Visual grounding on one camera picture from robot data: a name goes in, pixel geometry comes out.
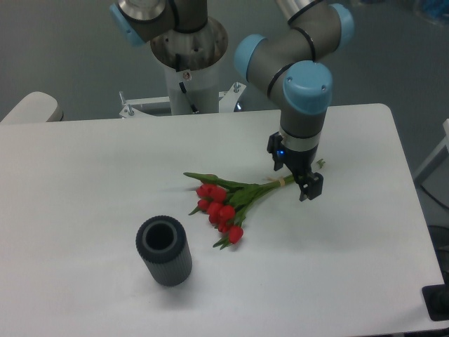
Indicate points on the dark grey ribbed vase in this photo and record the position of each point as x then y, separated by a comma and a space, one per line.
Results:
161, 242

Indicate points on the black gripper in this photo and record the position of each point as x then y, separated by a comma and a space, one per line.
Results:
299, 164

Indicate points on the white pedestal base bracket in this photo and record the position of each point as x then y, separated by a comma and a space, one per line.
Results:
228, 101

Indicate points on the white furniture frame right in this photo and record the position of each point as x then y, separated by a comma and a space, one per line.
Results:
436, 157

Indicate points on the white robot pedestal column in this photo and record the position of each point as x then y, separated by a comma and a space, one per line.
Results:
191, 63

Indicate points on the red tulip bouquet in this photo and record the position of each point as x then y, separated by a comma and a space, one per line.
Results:
227, 202

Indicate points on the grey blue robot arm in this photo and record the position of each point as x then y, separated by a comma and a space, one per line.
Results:
287, 70

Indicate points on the white chair armrest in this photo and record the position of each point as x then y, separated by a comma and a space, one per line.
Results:
36, 107

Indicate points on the black box at table edge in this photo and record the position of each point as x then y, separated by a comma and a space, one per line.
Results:
436, 300

